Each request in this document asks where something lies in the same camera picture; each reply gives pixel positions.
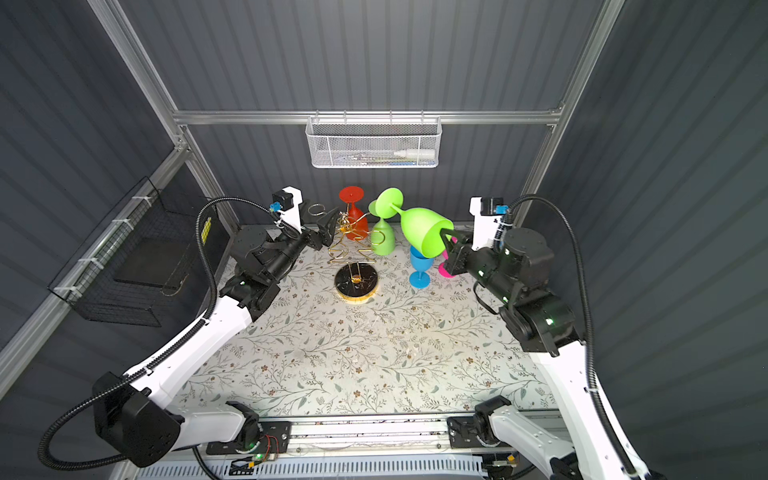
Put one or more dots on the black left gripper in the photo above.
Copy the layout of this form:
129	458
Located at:
320	236

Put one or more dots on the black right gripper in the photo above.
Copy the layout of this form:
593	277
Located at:
457	252

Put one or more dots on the pink wine glass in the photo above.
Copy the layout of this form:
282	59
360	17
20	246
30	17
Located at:
449	260

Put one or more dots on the red wine glass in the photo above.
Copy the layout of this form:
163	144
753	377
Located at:
355	224

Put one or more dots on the green wine glass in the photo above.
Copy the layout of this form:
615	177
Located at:
421	227
382	235

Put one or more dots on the blue wine glass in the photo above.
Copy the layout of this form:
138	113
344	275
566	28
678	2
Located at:
420	278

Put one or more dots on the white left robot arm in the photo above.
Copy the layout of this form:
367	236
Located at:
135	419

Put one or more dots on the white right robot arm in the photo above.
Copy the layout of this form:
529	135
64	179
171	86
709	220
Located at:
516	273

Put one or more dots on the gold wine glass rack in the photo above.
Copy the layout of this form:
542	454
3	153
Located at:
356	280

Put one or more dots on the white bottle in basket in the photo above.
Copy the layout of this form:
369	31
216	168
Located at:
416	154

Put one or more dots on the yellow marker in basket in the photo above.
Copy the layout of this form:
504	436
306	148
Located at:
205	230

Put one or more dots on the white wire mesh basket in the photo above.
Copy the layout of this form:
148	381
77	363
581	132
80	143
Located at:
370	144

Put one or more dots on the black wire basket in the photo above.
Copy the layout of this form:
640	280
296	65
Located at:
145	271

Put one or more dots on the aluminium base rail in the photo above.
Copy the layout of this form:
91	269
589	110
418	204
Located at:
394	446

